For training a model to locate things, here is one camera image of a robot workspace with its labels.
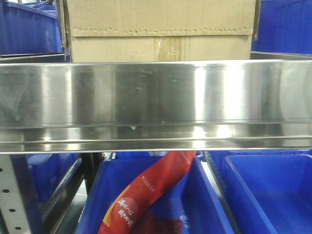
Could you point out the blue bin upper right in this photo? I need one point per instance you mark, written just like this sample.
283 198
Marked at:
285 26

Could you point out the blue bin lower left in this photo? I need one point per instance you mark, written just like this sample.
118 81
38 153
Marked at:
47 171

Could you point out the blue bin lower right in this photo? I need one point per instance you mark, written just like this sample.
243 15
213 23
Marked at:
267 191

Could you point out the blue bin upper left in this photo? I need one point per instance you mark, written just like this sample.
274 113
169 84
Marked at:
29 28

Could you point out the red printed snack bag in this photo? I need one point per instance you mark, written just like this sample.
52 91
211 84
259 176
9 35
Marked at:
144 191

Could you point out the white perforated shelf post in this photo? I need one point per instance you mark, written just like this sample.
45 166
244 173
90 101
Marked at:
11 204

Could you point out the stainless steel shelf edge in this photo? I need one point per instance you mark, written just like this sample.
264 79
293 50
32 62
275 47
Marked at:
199 105

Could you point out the plain brown cardboard box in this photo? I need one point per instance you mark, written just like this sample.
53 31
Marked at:
158 30

